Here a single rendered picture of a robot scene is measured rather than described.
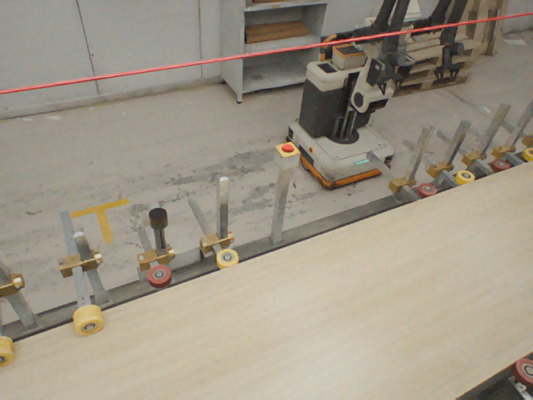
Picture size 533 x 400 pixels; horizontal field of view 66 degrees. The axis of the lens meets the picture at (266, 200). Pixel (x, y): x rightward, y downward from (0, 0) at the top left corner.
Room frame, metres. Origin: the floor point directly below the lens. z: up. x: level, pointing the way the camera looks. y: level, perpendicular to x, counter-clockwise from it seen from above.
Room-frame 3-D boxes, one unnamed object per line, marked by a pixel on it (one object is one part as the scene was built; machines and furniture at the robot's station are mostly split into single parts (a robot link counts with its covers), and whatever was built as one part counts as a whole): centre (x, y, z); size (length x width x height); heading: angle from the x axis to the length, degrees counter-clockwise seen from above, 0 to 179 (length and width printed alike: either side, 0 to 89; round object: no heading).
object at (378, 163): (1.63, -0.63, 0.81); 0.43 x 0.03 x 0.04; 31
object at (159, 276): (0.84, 0.35, 0.85); 0.08 x 0.08 x 0.11
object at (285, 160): (1.23, -0.06, 1.18); 0.07 x 0.07 x 0.08; 31
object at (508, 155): (2.02, -1.28, 0.81); 0.43 x 0.03 x 0.04; 31
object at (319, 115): (2.85, -0.49, 0.59); 0.55 x 0.34 x 0.83; 121
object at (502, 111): (1.87, -1.12, 0.92); 0.04 x 0.04 x 0.48; 31
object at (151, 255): (0.95, 0.40, 0.85); 0.14 x 0.06 x 0.05; 121
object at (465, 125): (1.74, -0.91, 0.88); 0.04 x 0.04 x 0.48; 31
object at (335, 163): (2.77, -0.54, 0.16); 0.67 x 0.64 x 0.25; 31
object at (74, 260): (0.83, 0.61, 0.95); 0.14 x 0.06 x 0.05; 121
